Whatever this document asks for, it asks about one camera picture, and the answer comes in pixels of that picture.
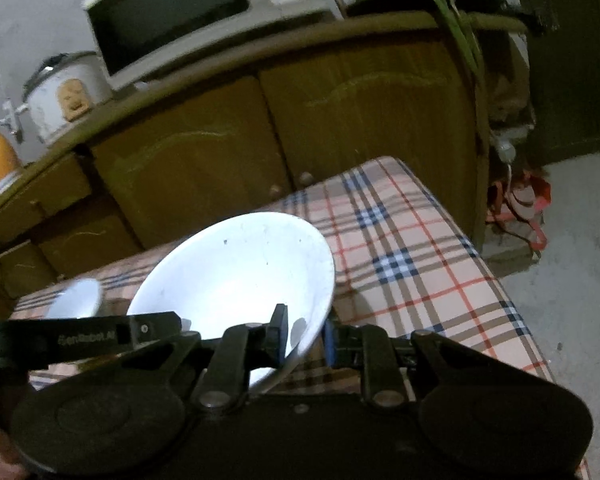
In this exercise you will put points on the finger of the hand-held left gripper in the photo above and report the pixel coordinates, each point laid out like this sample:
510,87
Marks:
155,329

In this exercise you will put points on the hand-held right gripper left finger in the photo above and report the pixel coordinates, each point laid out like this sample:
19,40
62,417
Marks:
280,342

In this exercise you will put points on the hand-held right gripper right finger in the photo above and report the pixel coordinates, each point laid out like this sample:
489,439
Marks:
329,346

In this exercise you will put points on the deep white bowl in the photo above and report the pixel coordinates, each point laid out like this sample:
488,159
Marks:
77,300

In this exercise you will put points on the wide white bowl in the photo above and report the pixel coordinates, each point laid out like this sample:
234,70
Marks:
240,270

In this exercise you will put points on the plaid tablecloth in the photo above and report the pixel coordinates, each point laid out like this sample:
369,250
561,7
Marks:
405,240

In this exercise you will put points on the wooden cabinet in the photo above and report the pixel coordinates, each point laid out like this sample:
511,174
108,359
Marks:
205,150

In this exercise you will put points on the white rice cooker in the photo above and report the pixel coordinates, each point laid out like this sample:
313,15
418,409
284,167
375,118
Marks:
65,100

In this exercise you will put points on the white plug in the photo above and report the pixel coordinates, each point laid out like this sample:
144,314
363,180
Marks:
505,147

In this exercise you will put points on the white microwave oven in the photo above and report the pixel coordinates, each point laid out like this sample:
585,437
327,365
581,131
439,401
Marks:
180,15

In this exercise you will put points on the green vegetable bunch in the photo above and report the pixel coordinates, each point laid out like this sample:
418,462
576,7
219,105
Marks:
455,25

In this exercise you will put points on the green door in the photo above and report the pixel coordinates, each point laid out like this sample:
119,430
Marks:
570,60

